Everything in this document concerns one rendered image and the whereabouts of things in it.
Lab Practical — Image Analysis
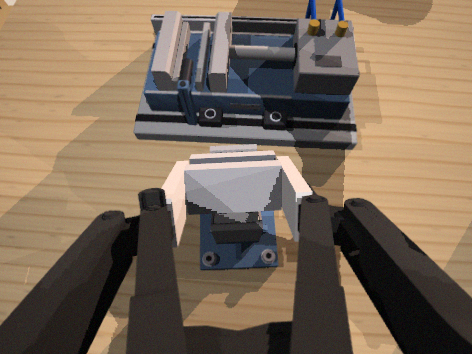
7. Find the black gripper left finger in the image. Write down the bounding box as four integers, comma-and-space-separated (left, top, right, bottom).
0, 161, 189, 354

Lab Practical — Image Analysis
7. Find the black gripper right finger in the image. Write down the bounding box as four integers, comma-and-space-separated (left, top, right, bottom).
277, 156, 472, 354

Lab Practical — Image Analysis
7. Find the dark grey metal block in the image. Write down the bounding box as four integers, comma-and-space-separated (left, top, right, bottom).
184, 150, 282, 215

